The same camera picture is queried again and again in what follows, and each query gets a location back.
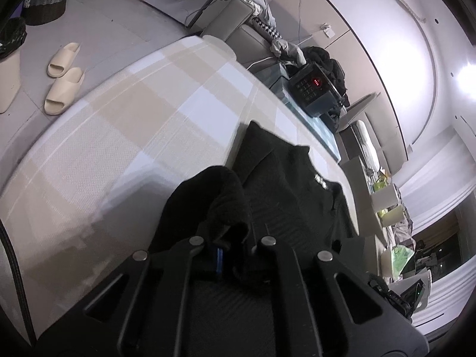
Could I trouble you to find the black knit garment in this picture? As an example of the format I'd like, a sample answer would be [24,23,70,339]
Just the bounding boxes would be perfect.
[148,120,360,357]

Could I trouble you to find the black clothes pile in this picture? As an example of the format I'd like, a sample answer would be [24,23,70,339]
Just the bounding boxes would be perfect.
[303,46,350,107]

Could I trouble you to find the striped grey clothes on sofa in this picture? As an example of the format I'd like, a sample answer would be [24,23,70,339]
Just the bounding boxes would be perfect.
[227,0,307,67]

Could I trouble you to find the beige checked bed sheet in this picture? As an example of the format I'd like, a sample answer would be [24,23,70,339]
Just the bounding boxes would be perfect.
[1,36,354,334]

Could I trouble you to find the white storage box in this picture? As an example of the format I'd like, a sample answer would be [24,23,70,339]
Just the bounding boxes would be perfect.
[370,184,399,212]

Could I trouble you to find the right cream slipper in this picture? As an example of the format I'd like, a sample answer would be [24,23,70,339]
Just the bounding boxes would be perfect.
[43,67,85,116]

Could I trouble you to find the cream slipper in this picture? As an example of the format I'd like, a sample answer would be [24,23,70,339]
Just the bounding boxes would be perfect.
[43,67,85,116]
[47,42,81,78]

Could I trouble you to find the black device red display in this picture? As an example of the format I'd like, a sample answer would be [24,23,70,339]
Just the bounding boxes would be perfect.
[288,62,341,118]

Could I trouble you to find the left cream slipper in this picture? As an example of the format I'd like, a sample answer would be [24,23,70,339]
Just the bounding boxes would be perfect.
[47,42,81,78]

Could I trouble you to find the grey sofa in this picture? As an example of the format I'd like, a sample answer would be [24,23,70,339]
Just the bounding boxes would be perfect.
[202,0,281,73]

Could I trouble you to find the cream waste bin black liner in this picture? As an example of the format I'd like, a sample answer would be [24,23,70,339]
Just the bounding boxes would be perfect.
[0,17,26,114]

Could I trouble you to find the black cable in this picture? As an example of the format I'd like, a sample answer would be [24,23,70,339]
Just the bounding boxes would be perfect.
[0,218,38,347]

